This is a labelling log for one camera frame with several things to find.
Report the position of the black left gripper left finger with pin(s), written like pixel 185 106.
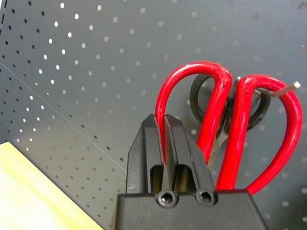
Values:
pixel 146 155

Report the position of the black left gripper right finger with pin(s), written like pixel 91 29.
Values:
pixel 187 155

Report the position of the grey metal pegboard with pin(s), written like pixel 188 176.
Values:
pixel 84 72

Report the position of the silver single peg hook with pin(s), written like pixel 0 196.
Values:
pixel 284 90

